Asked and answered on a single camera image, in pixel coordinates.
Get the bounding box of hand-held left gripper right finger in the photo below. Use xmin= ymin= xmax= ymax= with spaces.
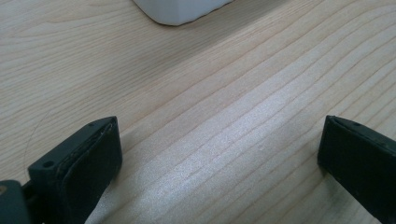
xmin=317 ymin=115 xmax=396 ymax=224

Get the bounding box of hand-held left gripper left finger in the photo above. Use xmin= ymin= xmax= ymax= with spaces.
xmin=21 ymin=116 xmax=123 ymax=224

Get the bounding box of white plastic container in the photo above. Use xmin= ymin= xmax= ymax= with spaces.
xmin=132 ymin=0 xmax=235 ymax=26

